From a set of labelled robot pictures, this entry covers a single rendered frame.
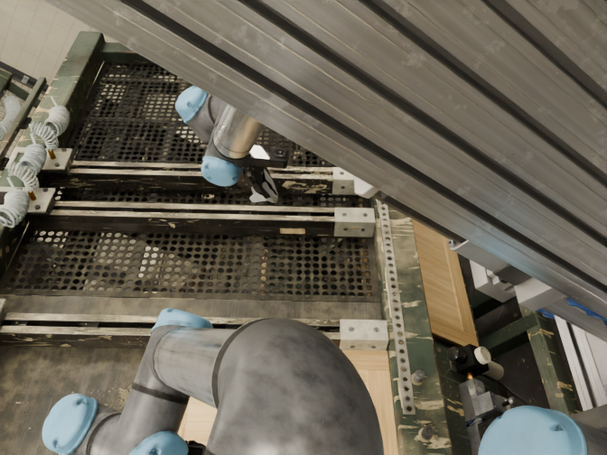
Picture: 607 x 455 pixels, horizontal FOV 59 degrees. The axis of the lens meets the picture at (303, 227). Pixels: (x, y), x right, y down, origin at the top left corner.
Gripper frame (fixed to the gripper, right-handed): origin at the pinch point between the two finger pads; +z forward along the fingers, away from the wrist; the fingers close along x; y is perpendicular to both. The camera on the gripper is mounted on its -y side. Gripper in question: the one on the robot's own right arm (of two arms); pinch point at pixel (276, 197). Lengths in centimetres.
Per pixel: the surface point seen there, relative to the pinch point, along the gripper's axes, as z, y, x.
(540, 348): 103, -48, 3
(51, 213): -10, 74, -13
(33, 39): 80, 416, -486
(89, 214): -4, 64, -14
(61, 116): -22, 72, -45
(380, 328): 35.4, -13.3, 21.9
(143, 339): 8, 42, 27
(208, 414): 20, 26, 45
